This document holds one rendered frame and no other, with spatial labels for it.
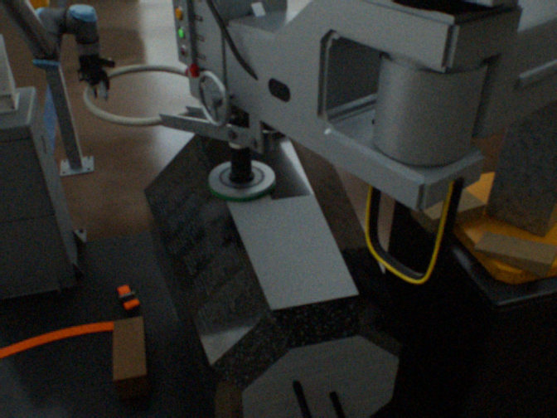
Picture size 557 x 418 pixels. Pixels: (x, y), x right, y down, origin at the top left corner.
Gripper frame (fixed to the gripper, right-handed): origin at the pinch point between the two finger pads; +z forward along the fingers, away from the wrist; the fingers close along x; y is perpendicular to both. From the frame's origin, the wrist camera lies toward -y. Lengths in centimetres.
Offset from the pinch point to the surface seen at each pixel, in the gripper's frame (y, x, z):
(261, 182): 34, 87, -6
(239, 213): 49, 86, -4
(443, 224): 71, 142, -38
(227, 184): 39, 77, -5
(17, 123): 30.3, -16.3, 1.7
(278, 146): 5, 81, -1
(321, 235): 49, 112, -6
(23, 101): 13.1, -29.5, 3.4
